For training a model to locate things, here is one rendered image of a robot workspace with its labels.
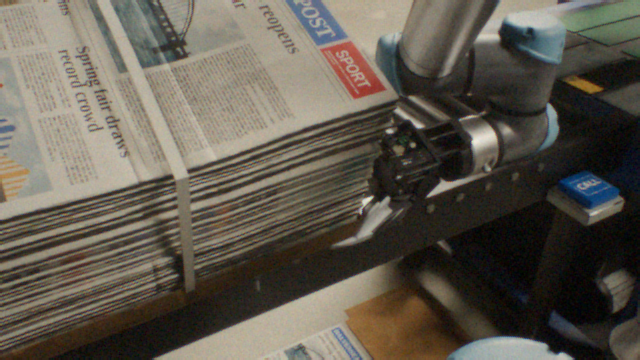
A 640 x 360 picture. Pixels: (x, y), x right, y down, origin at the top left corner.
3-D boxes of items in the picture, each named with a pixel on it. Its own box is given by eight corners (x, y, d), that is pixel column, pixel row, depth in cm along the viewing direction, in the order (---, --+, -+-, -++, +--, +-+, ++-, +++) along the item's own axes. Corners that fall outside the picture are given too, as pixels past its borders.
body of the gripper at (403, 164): (367, 128, 65) (449, 104, 70) (350, 171, 72) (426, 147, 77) (401, 179, 62) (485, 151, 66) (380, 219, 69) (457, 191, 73)
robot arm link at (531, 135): (526, 81, 78) (513, 134, 83) (463, 99, 74) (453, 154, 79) (572, 105, 73) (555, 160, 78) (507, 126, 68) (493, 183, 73)
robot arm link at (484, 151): (450, 140, 79) (484, 185, 75) (424, 148, 77) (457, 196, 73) (472, 103, 73) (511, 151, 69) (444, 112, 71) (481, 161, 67)
